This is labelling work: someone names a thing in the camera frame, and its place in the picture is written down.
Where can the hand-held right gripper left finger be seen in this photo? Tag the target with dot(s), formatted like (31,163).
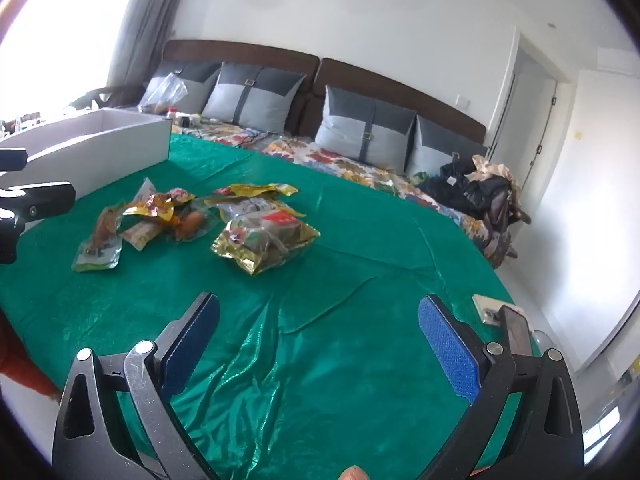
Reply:
(192,350)

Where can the grey curtain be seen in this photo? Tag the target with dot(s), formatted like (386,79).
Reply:
(145,20)

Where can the phone with pale case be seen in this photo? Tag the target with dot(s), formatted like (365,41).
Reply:
(487,307)

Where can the clear packet with brown food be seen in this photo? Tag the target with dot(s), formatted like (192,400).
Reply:
(192,222)

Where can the brown headboard panel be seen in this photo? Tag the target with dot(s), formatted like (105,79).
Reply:
(240,52)
(400,90)

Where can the beige crumpled cloth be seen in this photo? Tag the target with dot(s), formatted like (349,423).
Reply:
(492,170)

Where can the clear plastic bag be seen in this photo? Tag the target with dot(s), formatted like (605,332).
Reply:
(165,92)

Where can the white rectangular box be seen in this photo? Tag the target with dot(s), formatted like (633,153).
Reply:
(100,150)

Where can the black clothes pile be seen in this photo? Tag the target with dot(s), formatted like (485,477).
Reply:
(460,190)

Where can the white door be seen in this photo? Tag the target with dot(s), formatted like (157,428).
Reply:
(527,120)

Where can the gold red snack packet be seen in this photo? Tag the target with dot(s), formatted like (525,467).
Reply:
(160,205)

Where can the large gold snack packet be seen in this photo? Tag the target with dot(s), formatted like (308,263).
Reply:
(270,245)

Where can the yellow red snack packet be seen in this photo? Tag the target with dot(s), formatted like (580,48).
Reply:
(250,191)

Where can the green clear snack packet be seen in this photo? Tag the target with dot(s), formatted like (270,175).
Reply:
(97,245)

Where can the black phone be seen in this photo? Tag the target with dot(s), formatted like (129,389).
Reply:
(515,327)

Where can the small green cloth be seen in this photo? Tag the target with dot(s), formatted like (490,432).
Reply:
(420,177)

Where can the person's right hand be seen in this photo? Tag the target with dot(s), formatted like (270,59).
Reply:
(353,474)

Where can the long clear snack packet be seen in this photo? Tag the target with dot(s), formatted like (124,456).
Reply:
(142,237)

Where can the white bottle with red cap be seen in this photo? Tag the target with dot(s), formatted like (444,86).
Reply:
(172,112)

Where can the orange cloth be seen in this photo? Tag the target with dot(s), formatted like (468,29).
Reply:
(20,355)

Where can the floral bedsheet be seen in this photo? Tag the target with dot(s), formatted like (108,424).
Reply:
(340,162)

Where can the white wall switch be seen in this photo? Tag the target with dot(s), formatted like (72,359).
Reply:
(463,101)

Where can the green blanket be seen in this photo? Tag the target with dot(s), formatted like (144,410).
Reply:
(325,260)

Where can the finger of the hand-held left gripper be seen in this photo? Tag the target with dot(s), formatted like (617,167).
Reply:
(45,201)
(12,158)

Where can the grey two-tone pillow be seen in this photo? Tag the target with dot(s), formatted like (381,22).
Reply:
(445,145)
(195,85)
(365,130)
(250,100)

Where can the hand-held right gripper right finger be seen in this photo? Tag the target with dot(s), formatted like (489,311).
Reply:
(450,350)

